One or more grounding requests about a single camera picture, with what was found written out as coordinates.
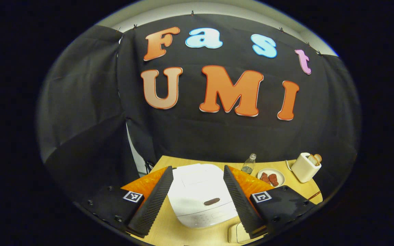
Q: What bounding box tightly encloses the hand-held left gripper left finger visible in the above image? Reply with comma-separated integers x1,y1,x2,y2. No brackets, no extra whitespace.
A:
76,166,174,239

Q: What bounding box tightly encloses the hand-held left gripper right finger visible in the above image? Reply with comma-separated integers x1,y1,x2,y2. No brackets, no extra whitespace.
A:
223,165,317,240

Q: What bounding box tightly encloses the white rice cooker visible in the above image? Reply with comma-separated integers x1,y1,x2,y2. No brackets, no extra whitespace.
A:
167,163,239,229

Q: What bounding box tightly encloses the clear plastic water bottle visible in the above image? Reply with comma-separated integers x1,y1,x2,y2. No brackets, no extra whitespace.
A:
241,153,257,175

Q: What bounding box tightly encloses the small white plate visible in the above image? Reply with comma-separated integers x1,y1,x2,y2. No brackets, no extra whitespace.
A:
257,168,286,188

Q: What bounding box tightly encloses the white toaster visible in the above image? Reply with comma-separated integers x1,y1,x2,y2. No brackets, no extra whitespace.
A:
290,152,322,183

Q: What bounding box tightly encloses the black backdrop cloth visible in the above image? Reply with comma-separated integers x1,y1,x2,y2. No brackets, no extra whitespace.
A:
36,14,361,205

